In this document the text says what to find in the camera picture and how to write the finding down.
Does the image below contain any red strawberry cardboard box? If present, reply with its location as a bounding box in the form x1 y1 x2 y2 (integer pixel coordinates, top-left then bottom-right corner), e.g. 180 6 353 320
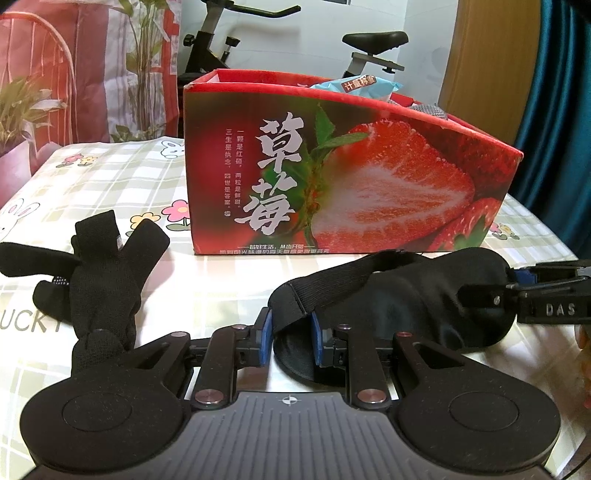
183 69 523 255

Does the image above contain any black knit glove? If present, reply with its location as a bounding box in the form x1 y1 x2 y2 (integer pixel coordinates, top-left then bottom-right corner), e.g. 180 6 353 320
1 210 170 374

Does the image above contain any black sleep mask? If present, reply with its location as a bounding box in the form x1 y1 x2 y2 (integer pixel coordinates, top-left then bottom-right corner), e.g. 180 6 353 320
267 247 515 386

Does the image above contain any packaged bread orange blue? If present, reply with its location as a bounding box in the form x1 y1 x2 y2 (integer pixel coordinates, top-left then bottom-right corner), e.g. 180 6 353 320
311 74 403 101

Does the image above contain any red printed backdrop cloth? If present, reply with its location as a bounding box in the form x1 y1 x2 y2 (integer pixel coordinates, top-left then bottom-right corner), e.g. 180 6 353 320
0 0 181 209

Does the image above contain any checkered green tablecloth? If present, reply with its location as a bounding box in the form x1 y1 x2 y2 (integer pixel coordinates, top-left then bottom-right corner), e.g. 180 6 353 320
0 135 581 480

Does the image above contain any black exercise bike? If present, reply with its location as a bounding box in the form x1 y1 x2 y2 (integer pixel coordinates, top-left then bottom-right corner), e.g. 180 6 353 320
177 0 410 137

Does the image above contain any person's right hand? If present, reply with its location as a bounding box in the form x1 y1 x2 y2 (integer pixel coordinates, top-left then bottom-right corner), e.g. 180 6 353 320
574 325 591 409

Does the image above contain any wooden door panel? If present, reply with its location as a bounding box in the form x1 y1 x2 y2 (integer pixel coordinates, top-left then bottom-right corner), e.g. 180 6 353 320
439 0 541 144

